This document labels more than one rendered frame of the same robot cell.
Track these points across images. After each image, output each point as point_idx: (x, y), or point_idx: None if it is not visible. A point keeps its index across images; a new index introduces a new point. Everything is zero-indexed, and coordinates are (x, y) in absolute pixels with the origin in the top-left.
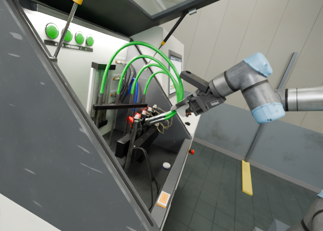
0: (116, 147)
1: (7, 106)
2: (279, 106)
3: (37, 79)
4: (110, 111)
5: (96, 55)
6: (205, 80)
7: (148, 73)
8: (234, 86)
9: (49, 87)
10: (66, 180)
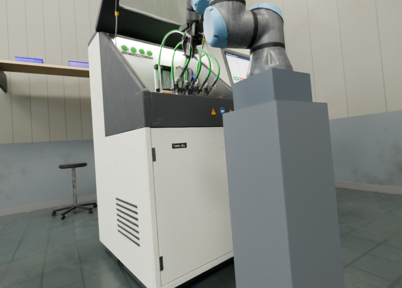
0: None
1: (104, 78)
2: None
3: (109, 53)
4: None
5: (157, 62)
6: None
7: (201, 66)
8: (189, 8)
9: (111, 52)
10: (118, 94)
